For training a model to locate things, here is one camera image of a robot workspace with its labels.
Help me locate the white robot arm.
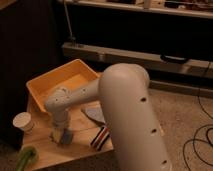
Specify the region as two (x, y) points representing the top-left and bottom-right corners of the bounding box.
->
(44, 63), (172, 171)

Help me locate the wooden table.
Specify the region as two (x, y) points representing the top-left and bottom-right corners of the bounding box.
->
(24, 92), (115, 169)

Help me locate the grey folded cloth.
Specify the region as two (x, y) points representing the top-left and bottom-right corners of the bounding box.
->
(81, 107), (105, 124)

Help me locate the white paper cup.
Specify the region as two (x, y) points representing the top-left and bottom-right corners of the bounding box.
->
(13, 112), (34, 132)

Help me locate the green curved object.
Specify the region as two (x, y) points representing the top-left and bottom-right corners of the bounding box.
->
(15, 146), (38, 171)

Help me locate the striped dark cloth roll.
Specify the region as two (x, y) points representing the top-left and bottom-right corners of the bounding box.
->
(90, 126), (110, 151)

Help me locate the yellow plastic tray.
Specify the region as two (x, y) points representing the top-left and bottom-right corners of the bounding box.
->
(26, 59), (99, 112)

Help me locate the grey metal shelf rack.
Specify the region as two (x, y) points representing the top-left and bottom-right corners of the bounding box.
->
(56, 0), (213, 98)

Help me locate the black handle on shelf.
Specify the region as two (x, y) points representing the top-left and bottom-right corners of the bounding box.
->
(160, 55), (189, 64)

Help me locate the black cable on floor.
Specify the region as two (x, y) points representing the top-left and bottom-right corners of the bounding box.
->
(182, 61), (213, 168)

